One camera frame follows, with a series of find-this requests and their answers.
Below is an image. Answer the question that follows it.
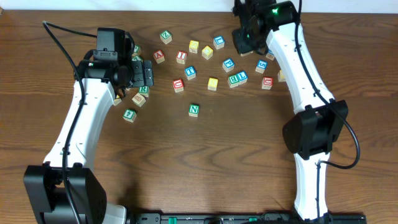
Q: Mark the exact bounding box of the green letter N block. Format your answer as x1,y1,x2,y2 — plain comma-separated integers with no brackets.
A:
188,104,200,117

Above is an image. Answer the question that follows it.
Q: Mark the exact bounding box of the red letter E block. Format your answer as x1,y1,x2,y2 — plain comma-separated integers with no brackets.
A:
240,51,253,57

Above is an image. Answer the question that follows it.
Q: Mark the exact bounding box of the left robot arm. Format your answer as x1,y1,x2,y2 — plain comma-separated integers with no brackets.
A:
23,27,154,223

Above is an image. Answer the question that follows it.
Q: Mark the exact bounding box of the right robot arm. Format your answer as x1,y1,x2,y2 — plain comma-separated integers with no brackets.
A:
232,1,348,223

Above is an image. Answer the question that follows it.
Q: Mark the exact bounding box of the green letter R block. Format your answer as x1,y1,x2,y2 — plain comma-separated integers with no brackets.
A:
138,86,150,97

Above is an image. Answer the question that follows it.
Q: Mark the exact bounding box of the red letter A block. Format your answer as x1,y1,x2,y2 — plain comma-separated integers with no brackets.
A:
153,50,165,63

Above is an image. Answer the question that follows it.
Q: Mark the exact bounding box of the pineapple B wooden block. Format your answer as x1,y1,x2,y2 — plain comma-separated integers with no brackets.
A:
132,93,146,107

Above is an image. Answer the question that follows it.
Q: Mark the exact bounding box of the blue number 5 block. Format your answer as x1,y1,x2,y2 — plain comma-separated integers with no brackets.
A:
255,60,268,73

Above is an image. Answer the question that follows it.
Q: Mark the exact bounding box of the blue letter P block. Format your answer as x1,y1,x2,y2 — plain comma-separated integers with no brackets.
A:
222,58,235,72

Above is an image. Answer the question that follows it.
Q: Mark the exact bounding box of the yellow letter G block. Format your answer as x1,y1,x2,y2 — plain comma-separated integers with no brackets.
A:
113,95,122,106

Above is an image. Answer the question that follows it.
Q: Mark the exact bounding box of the red letter U block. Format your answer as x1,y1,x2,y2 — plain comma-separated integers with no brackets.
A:
173,79,184,93

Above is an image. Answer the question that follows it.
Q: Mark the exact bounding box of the yellow block with animal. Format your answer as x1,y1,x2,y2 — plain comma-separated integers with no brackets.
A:
201,45,214,60

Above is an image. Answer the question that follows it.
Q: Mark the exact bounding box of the red letter I block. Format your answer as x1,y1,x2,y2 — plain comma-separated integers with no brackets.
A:
176,51,187,64

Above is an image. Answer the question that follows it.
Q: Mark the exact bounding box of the green letter Z block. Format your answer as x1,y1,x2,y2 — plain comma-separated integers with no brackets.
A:
160,30,172,44

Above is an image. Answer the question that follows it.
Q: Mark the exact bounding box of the green letter B block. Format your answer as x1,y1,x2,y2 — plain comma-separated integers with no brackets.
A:
228,75,239,88

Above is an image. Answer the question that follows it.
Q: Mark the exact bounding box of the blue letter T block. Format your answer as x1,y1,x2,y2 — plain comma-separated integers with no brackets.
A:
184,66,197,80

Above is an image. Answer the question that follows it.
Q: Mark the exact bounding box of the yellow block back row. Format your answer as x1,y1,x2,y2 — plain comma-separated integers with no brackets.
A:
188,40,199,54

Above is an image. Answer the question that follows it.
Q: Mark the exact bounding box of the yellow letter S block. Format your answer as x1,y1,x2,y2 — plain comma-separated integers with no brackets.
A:
208,78,218,91

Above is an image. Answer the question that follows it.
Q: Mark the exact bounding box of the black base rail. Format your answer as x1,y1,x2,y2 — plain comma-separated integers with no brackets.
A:
127,212,367,224

